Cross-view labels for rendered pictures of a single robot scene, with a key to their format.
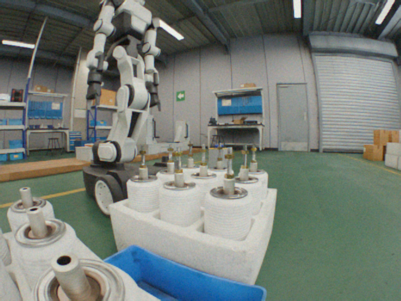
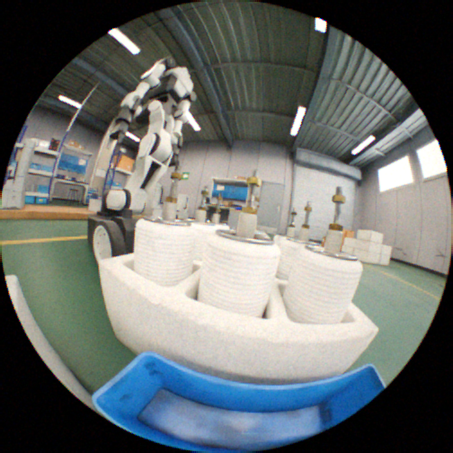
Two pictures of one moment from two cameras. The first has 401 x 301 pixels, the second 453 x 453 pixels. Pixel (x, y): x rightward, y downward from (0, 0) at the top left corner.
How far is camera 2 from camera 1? 0.27 m
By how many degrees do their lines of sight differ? 16
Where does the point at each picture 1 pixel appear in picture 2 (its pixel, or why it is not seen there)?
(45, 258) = not seen: outside the picture
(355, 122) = (317, 219)
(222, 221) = (343, 298)
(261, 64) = (253, 164)
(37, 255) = not seen: outside the picture
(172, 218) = (240, 302)
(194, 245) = (303, 351)
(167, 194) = (241, 253)
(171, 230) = (253, 333)
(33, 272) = not seen: outside the picture
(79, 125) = (98, 182)
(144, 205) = (165, 269)
